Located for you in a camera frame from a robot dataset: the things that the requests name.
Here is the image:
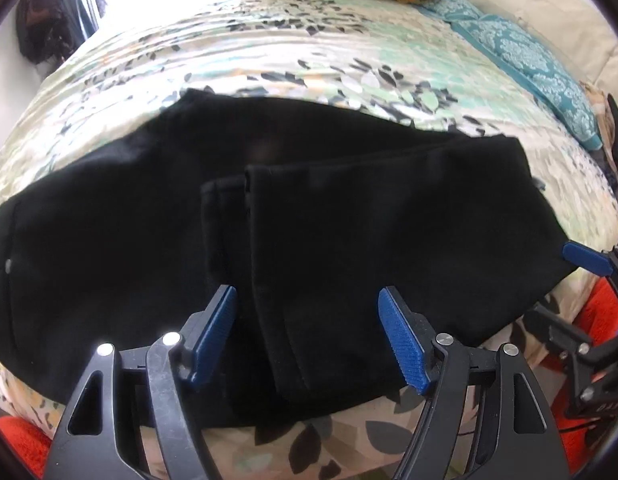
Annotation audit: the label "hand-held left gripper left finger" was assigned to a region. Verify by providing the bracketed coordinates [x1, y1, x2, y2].
[41, 284, 239, 480]

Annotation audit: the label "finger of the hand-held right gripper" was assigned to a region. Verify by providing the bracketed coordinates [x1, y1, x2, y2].
[522, 300, 597, 361]
[562, 241, 618, 281]

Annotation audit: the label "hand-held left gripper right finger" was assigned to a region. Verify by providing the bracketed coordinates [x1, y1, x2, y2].
[378, 285, 572, 480]

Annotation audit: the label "black pants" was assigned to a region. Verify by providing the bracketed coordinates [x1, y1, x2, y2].
[0, 87, 590, 428]

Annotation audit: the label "orange fuzzy cloth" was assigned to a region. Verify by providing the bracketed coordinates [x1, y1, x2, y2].
[0, 412, 52, 480]
[559, 277, 618, 461]

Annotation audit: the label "beige cloth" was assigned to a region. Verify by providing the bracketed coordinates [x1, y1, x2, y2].
[582, 80, 616, 171]

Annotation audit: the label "large teal damask pillow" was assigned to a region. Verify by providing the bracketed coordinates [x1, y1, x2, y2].
[451, 14, 604, 151]

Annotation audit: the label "cream padded headboard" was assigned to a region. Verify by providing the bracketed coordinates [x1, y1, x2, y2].
[434, 0, 618, 88]

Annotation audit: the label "small teal damask pillow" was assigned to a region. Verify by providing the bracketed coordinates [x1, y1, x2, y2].
[419, 0, 490, 24]

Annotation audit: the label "floral bedsheet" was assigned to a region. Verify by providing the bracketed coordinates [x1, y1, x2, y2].
[0, 0, 618, 480]

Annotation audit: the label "black backpack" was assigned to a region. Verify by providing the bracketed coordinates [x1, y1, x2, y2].
[14, 0, 84, 66]

